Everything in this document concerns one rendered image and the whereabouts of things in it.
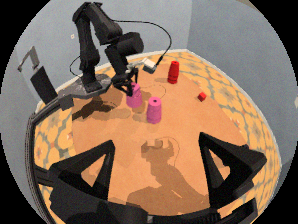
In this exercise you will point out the small red cube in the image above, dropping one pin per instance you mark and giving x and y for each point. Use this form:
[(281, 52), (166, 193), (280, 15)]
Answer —
[(201, 96)]

